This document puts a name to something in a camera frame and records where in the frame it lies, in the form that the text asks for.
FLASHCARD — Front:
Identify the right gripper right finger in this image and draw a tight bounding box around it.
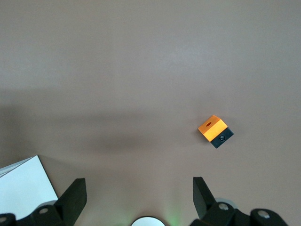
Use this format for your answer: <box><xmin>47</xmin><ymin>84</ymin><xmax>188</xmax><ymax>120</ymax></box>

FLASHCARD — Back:
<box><xmin>190</xmin><ymin>177</ymin><xmax>290</xmax><ymax>226</ymax></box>

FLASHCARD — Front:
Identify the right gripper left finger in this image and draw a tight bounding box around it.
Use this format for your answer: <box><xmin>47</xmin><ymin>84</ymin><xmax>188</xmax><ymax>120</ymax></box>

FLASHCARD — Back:
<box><xmin>0</xmin><ymin>178</ymin><xmax>87</xmax><ymax>226</ymax></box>

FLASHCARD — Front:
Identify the white drawer cabinet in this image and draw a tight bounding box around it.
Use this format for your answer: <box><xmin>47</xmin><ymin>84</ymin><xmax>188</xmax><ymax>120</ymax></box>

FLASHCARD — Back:
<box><xmin>0</xmin><ymin>154</ymin><xmax>59</xmax><ymax>221</ymax></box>

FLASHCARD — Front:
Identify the orange box with black base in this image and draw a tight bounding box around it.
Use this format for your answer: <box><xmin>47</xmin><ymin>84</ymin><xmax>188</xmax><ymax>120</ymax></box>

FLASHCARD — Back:
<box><xmin>198</xmin><ymin>114</ymin><xmax>234</xmax><ymax>150</ymax></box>

